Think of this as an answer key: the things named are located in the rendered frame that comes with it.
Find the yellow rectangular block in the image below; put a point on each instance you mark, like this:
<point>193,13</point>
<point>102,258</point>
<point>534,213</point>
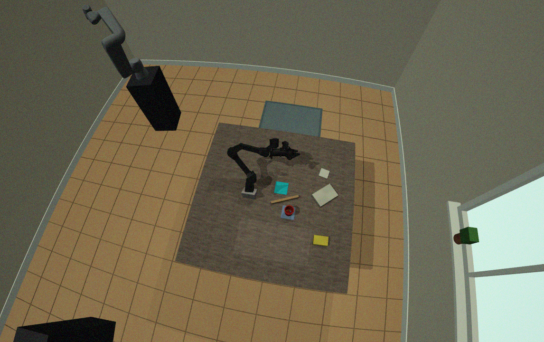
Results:
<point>320,240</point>

